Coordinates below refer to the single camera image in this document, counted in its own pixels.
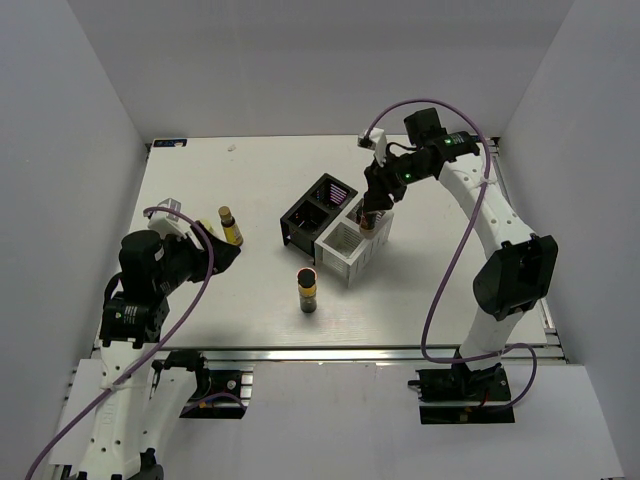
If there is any blue label sticker left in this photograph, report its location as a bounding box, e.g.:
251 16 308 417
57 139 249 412
152 138 187 148

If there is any black two-slot organizer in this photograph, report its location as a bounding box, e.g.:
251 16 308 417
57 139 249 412
280 173 358 261

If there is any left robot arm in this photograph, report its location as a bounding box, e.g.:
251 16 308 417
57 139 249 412
75 223 241 479

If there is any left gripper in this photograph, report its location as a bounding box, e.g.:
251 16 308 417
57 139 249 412
154 221 241 293

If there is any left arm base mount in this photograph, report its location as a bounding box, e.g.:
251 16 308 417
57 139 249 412
151 350 248 419

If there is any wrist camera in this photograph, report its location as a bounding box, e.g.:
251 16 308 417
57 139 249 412
147 197 188 239
357 127 387 167

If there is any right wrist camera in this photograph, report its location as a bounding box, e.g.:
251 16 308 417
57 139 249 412
357 127 387 167

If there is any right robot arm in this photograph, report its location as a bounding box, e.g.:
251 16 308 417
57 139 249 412
358 108 558 399

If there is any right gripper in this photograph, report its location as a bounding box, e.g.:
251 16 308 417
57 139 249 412
362 149 432 213

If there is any white two-slot organizer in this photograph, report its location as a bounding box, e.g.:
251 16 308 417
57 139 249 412
314 199 394 287

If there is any yellow-label condiment bottle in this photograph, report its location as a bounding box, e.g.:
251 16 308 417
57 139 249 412
218 206 244 247

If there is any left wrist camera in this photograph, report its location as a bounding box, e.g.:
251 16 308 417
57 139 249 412
147 197 188 239

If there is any gold-rimmed dark spice bottle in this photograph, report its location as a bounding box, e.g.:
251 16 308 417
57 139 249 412
297 267 317 314

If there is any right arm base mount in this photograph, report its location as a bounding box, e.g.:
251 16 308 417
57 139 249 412
407 363 515 425

